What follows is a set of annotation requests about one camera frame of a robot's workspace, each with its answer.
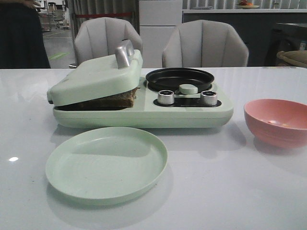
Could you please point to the bread slice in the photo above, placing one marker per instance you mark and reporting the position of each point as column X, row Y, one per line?
column 121, row 100

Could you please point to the mint green breakfast maker lid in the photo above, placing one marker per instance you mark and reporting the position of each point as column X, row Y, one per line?
column 100, row 77

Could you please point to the mint green breakfast maker base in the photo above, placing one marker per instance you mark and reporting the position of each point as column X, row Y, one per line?
column 146, row 114

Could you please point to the left silver control knob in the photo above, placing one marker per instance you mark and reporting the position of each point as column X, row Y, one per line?
column 166, row 97

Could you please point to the silver control knob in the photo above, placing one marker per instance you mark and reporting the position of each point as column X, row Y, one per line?
column 166, row 97
column 208, row 98

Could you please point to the black round frying pan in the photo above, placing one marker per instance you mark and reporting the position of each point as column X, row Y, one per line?
column 172, row 78

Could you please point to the right silver control knob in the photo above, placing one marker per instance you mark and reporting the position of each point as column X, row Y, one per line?
column 208, row 98

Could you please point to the mint green round plate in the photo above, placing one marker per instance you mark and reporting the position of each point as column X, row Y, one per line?
column 107, row 166

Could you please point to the right grey upholstered chair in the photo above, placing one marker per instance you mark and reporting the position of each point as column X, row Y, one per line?
column 203, row 43

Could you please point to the grey upholstered chair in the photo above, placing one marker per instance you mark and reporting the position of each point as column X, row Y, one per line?
column 99, row 37
column 203, row 43

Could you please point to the left grey upholstered chair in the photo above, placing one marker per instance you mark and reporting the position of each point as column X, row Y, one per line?
column 99, row 37

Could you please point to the white refrigerator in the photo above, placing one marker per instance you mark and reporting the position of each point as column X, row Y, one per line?
column 157, row 19

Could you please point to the pink bowl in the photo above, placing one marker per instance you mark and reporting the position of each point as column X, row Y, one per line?
column 277, row 122

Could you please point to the grey pleated curtain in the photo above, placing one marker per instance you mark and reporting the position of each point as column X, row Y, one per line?
column 102, row 6

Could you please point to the dark grey kitchen counter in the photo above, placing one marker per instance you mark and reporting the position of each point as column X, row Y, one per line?
column 264, row 31

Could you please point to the fruit plate on counter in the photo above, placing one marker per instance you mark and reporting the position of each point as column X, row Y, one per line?
column 244, row 4

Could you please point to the person in white shirt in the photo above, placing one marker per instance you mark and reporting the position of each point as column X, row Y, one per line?
column 21, row 36

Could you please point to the beige cushion at right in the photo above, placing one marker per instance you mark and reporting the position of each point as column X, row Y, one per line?
column 296, row 58

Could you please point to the mint green pan handle knob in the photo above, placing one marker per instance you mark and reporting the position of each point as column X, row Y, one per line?
column 188, row 89

